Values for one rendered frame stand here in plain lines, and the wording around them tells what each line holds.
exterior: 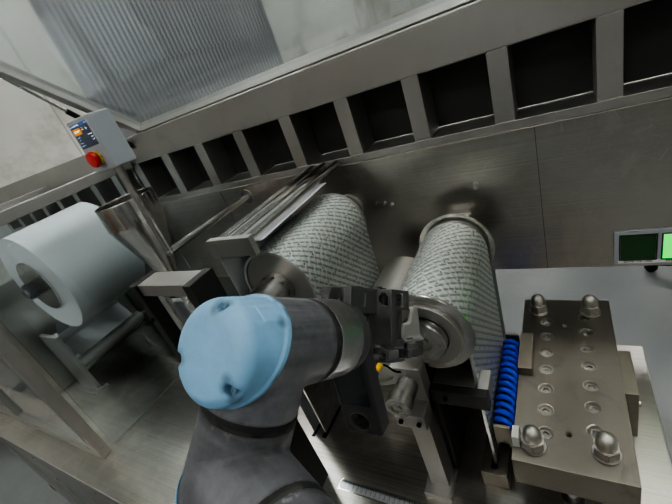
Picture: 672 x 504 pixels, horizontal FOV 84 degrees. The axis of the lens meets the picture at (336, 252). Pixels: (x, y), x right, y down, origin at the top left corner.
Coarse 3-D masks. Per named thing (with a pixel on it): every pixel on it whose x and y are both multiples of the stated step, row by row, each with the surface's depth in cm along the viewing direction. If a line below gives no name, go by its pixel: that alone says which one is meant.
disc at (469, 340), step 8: (416, 296) 54; (424, 296) 53; (424, 304) 54; (432, 304) 53; (440, 304) 53; (448, 304) 52; (448, 312) 53; (456, 312) 52; (456, 320) 53; (464, 320) 52; (464, 328) 53; (472, 328) 53; (464, 336) 54; (472, 336) 53; (448, 344) 56; (464, 344) 55; (472, 344) 54; (464, 352) 56; (472, 352) 55; (456, 360) 57; (464, 360) 56
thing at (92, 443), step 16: (96, 176) 109; (112, 176) 113; (32, 192) 143; (48, 192) 98; (64, 192) 102; (0, 208) 135; (16, 208) 92; (32, 208) 95; (0, 224) 90; (0, 336) 89; (0, 352) 88; (16, 352) 91; (16, 368) 91; (32, 368) 93; (32, 384) 93; (48, 384) 96; (0, 400) 132; (48, 400) 96; (64, 400) 99; (16, 416) 136; (64, 416) 99; (80, 416) 102; (48, 432) 123; (80, 432) 102; (80, 448) 113; (96, 448) 105
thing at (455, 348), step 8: (464, 224) 72; (416, 304) 54; (408, 312) 55; (424, 312) 54; (432, 312) 53; (440, 312) 53; (432, 320) 54; (440, 320) 53; (448, 320) 53; (448, 328) 53; (456, 328) 53; (448, 336) 54; (456, 336) 54; (456, 344) 54; (448, 352) 56; (456, 352) 55; (424, 360) 59; (432, 360) 58; (440, 360) 58; (448, 360) 57
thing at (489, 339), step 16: (496, 304) 76; (480, 320) 62; (496, 320) 75; (480, 336) 62; (496, 336) 74; (480, 352) 61; (496, 352) 73; (480, 368) 60; (496, 368) 72; (496, 384) 71
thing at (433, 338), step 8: (424, 320) 54; (424, 328) 54; (432, 328) 53; (440, 328) 54; (424, 336) 55; (432, 336) 54; (440, 336) 53; (424, 344) 55; (432, 344) 55; (440, 344) 54; (424, 352) 56; (432, 352) 56; (440, 352) 55
